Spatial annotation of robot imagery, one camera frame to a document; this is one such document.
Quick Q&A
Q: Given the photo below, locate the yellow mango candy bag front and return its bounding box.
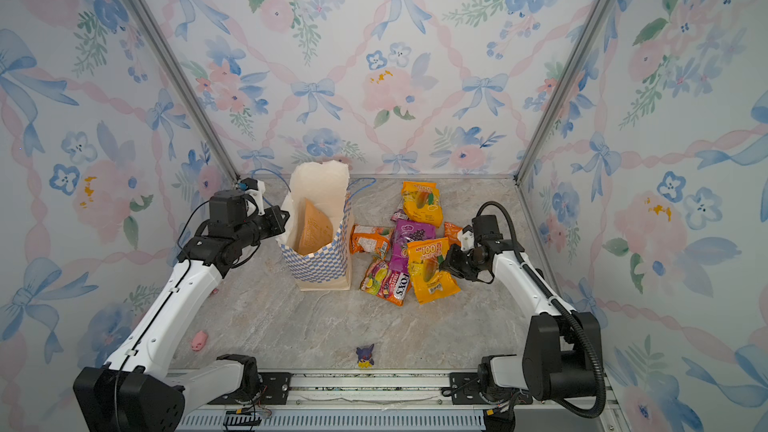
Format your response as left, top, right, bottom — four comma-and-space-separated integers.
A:
408, 238, 461, 305

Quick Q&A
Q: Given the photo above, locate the yellow mango candy bag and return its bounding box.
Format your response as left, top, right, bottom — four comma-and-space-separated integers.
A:
401, 181, 444, 228
408, 238, 461, 305

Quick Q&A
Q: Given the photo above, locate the blue checkered paper bag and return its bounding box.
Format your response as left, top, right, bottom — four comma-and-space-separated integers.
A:
276, 160, 375, 292

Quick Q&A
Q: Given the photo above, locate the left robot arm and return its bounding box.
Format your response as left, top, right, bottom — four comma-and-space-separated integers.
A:
73, 206, 290, 431

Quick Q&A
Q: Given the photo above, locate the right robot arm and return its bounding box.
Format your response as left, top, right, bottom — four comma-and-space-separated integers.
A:
440, 239, 607, 418

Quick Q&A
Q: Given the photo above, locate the orange corn chips bag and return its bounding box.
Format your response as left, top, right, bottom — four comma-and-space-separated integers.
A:
443, 221, 463, 248

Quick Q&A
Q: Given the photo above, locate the purple grape candy bag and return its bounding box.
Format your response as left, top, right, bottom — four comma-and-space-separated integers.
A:
389, 211, 437, 273

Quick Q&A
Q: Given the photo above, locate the yellow mango candy bag rear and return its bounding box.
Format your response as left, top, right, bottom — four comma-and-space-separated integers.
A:
401, 181, 444, 228

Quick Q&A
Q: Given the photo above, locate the Fox's fruits candy bag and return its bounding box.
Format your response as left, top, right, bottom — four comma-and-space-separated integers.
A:
360, 258, 410, 306

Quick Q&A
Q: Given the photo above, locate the orange snack bag left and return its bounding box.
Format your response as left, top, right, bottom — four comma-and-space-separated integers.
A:
350, 224, 393, 259

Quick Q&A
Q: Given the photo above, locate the purple toy figure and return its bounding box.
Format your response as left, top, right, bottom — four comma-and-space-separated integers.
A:
356, 344, 375, 369

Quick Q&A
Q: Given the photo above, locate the pink toy pig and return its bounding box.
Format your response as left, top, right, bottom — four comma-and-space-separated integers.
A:
190, 330, 208, 352

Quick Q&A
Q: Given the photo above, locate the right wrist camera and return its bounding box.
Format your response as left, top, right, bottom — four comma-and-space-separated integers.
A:
458, 215, 504, 252

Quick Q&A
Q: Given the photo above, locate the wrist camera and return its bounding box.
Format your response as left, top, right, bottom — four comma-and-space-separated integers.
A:
458, 215, 504, 252
208, 178, 265, 236

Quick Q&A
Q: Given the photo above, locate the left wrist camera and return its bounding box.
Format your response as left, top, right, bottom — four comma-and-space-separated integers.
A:
208, 178, 265, 236

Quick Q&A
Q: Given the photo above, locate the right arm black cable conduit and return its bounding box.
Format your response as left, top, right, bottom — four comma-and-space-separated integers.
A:
475, 200, 608, 420

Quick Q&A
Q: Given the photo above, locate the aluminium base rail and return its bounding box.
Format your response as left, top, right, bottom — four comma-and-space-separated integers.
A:
155, 369, 629, 431

